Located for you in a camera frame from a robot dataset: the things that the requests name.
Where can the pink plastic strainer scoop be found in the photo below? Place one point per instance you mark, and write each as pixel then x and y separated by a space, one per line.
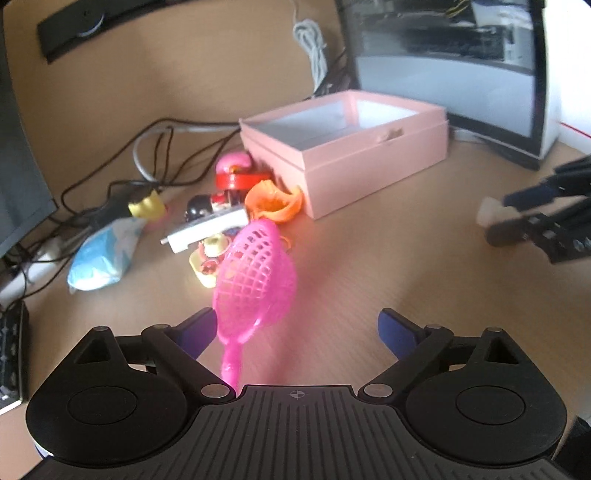
pixel 254 288

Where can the yellow toy camera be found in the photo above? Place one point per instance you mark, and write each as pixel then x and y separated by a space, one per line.
pixel 206 259

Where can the black power adapter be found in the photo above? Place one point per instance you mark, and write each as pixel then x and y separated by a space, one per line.
pixel 114 209

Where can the black red ladybug toy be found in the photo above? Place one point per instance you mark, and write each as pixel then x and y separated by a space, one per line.
pixel 202 205

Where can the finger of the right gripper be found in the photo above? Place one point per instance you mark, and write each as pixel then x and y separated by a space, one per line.
pixel 517 230
pixel 542 194

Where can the white battery charger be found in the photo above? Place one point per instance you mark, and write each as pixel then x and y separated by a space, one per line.
pixel 192 232

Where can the black keyboard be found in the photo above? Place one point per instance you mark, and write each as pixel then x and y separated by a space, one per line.
pixel 14 356

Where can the orange duck sand mould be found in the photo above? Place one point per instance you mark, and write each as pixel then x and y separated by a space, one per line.
pixel 266 201

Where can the small white object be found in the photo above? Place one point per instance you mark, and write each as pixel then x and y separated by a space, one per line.
pixel 492 211

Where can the red pink toy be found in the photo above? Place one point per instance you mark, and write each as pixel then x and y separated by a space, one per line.
pixel 236 171

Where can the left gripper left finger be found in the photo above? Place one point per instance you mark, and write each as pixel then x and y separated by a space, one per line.
pixel 176 348

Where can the pink cardboard box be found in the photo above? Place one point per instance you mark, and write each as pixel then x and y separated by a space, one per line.
pixel 342 147

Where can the white power strip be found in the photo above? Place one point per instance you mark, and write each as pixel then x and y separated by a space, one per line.
pixel 26 276

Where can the left black monitor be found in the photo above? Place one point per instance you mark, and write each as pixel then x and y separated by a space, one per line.
pixel 25 198

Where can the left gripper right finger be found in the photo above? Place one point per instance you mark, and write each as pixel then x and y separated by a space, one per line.
pixel 412 345

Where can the blue white tissue pack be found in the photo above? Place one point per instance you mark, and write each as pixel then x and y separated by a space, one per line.
pixel 105 256

